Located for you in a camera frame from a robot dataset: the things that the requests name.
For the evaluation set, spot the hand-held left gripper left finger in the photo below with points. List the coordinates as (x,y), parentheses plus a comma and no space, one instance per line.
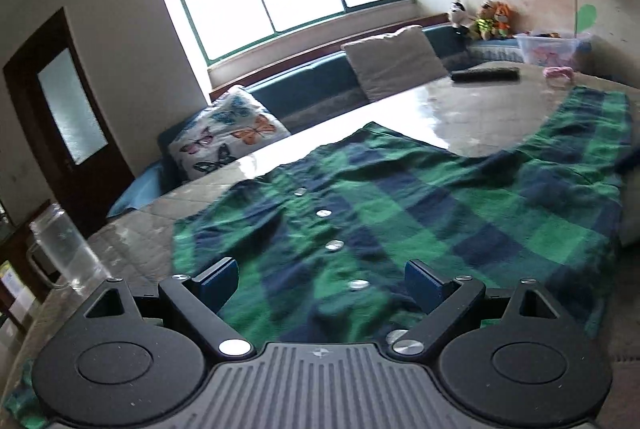
(216,283)

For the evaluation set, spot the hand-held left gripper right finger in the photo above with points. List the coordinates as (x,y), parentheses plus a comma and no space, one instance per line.
(424,284)

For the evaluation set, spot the green blue plaid shirt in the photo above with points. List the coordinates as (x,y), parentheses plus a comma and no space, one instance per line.
(425,219)

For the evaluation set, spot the light blue cloth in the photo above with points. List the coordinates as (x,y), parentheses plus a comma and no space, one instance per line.
(140,191)

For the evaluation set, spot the butterfly print pillow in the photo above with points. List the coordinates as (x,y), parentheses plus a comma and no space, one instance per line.
(225,134)

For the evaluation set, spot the wooden cabinet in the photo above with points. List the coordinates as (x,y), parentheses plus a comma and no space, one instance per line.
(15,279)

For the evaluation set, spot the black remote control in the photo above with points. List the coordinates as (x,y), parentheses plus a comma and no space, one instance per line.
(485,75)

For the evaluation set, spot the teal sofa bench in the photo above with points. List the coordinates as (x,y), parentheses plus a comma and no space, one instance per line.
(310,81)

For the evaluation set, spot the grey pillow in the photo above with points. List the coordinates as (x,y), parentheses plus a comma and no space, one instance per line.
(400,61)

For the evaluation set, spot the dark wooden glass door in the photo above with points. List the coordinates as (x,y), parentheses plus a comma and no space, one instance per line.
(55,119)

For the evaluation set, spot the pink small object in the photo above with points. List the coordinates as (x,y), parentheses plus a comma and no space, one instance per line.
(559,76)

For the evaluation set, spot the clear plastic storage box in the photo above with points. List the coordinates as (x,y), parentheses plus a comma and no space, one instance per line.
(550,49)

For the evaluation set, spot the yellow green stuffed toy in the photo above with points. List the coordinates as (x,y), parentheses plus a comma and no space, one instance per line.
(484,21)

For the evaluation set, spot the white black stuffed toy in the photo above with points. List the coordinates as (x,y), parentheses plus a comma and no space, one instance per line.
(460,15)

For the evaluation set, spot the orange stuffed toy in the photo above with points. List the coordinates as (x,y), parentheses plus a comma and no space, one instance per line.
(504,19)

